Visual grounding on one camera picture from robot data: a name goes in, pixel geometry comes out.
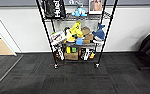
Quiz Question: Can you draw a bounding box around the small green pack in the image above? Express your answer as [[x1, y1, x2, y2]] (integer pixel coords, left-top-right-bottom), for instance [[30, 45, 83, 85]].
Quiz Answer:
[[71, 47, 77, 54]]

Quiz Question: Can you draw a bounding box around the blue cup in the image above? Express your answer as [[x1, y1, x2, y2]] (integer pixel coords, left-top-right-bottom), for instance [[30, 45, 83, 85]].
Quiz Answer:
[[75, 37, 84, 46]]

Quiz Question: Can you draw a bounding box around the small yellow pack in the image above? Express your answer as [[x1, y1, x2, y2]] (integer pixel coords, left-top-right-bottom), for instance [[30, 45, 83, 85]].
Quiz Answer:
[[66, 46, 72, 54]]

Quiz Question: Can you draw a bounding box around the flat brown cardboard box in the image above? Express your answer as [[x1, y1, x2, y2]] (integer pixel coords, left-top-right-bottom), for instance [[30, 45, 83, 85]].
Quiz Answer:
[[64, 51, 79, 61]]

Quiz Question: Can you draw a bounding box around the black and white package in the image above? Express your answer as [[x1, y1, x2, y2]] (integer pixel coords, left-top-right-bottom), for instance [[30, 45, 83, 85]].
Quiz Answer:
[[80, 47, 92, 61]]

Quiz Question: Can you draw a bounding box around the yellow plush toy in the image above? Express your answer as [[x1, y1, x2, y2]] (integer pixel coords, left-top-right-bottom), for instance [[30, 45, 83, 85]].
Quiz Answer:
[[64, 21, 85, 43]]

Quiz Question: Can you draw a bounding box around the black white red package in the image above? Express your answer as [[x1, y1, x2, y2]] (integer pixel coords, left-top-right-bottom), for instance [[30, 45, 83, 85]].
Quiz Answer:
[[54, 44, 65, 61]]

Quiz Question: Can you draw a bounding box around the small orange pack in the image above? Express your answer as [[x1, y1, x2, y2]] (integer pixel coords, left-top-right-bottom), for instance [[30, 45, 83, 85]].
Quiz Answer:
[[89, 52, 96, 60]]

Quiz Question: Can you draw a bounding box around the white colourful printed box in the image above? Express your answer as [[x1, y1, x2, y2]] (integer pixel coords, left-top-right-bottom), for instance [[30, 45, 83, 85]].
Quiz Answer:
[[50, 30, 68, 46]]

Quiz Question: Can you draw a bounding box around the white pack with black print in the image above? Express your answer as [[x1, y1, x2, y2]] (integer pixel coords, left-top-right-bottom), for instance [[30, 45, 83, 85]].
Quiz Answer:
[[92, 38, 105, 46]]

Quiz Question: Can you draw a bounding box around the blue shark plush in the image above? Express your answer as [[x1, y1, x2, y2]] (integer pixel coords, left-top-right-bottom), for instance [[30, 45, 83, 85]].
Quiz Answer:
[[91, 22, 107, 42]]

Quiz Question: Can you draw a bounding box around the black Huel bag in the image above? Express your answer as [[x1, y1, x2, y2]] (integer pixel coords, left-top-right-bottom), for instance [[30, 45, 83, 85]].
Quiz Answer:
[[43, 0, 67, 20]]

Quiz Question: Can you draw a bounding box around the white portrait picture box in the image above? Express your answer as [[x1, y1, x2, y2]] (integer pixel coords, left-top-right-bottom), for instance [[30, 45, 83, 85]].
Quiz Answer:
[[88, 0, 104, 15]]

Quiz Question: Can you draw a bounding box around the black wire shelf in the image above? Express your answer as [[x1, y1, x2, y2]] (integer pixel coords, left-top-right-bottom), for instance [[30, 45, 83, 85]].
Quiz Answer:
[[35, 0, 119, 69]]

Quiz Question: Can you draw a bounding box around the white door frame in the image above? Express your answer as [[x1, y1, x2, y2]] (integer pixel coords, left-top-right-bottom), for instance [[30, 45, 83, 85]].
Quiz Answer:
[[0, 5, 19, 57]]

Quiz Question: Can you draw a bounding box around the long grey wall band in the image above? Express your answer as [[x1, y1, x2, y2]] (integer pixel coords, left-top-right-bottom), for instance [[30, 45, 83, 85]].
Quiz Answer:
[[0, 0, 150, 8]]

